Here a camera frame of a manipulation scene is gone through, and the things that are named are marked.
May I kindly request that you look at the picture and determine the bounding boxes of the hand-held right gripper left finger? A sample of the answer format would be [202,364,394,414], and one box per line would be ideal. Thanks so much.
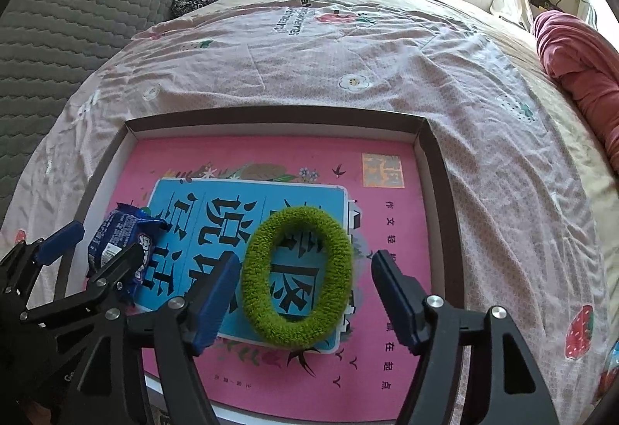
[63,255,243,425]

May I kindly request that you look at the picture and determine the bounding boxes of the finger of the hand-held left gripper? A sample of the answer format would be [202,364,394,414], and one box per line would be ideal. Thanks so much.
[19,244,148,324]
[0,220,86,295]

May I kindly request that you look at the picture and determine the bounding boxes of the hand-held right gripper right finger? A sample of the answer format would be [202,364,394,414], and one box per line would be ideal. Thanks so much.
[371,250,562,425]

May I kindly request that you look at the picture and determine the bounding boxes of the blue snack packet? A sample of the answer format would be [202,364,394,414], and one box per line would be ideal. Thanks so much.
[86,203,170,307]

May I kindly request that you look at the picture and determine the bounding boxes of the green fuzzy hair scrunchie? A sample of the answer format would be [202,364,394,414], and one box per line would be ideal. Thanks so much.
[240,207,356,349]

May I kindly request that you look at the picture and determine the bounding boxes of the brown cardboard box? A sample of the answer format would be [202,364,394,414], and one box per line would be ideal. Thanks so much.
[53,106,467,425]

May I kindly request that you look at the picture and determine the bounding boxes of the grey quilted headboard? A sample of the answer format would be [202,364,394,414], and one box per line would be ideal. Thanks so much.
[0,0,223,213]

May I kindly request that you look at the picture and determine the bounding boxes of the pink blanket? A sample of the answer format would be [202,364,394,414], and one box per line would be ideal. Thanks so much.
[532,10,619,155]

